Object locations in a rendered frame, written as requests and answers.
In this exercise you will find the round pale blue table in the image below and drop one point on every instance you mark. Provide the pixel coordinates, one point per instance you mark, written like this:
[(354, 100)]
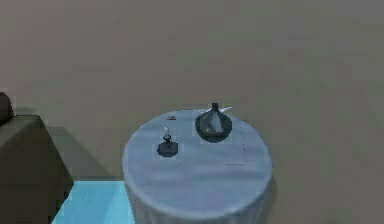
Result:
[(200, 180)]

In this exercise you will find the dark brown sofa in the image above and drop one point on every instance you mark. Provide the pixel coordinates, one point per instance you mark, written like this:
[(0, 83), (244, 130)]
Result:
[(26, 166)]

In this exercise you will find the light blue rug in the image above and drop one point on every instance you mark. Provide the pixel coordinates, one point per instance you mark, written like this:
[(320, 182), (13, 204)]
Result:
[(95, 203)]

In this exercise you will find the small dark flat object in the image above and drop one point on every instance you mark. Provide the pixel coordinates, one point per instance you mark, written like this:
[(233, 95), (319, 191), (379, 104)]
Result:
[(171, 118)]

